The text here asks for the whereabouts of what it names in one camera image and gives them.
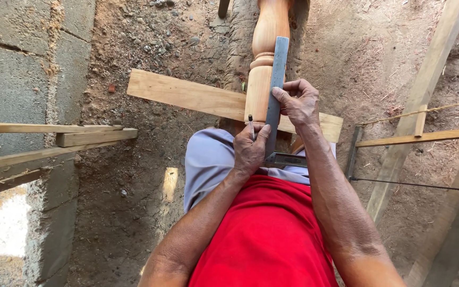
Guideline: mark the turned wooden baluster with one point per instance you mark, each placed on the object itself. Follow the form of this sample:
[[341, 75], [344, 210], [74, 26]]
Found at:
[[267, 36]]

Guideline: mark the flat light wooden plank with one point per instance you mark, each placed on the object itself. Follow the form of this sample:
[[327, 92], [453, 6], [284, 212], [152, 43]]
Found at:
[[185, 93]]

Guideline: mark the thin long wooden slat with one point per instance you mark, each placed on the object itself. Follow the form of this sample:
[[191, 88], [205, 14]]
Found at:
[[34, 128]]

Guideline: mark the long pale wooden beam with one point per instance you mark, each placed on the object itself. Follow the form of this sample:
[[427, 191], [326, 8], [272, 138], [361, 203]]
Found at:
[[424, 83]]

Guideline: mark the red shirt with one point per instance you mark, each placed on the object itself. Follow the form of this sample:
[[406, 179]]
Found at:
[[265, 235]]

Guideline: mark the steel try square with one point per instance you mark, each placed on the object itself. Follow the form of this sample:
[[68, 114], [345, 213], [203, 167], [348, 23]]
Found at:
[[277, 75]]

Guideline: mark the black-tipped pencil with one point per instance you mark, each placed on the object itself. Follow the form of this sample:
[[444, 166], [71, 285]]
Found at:
[[251, 126]]

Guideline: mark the small short wooden strip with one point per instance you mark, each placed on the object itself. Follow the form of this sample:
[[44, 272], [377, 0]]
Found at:
[[421, 121]]

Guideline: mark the person's right hand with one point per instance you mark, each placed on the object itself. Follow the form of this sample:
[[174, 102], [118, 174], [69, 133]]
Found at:
[[303, 105]]

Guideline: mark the grey wooden post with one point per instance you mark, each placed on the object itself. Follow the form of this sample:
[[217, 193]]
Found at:
[[452, 223]]

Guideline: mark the dark round stick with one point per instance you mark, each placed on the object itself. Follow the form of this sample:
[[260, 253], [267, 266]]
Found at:
[[224, 8]]

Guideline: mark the person's left hand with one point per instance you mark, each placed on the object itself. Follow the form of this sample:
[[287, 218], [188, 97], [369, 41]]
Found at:
[[247, 153]]

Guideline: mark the short thick wooden batten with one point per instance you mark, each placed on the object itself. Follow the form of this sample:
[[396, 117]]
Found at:
[[94, 137]]

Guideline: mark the dark weathered wooden slat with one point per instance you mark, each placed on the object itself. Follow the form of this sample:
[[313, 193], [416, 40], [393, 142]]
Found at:
[[6, 184]]

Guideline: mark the dark grey wooden bar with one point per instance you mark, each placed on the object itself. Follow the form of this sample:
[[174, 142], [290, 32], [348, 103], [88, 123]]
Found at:
[[353, 153]]

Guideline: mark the grey shorts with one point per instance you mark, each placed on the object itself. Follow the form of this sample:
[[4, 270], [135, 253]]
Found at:
[[207, 159]]

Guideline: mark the yellowish wooden cross slat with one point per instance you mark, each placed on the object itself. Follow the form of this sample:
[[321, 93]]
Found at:
[[432, 137]]

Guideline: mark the pale angled wooden slat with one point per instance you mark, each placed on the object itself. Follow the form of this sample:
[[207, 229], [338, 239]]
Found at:
[[22, 157]]

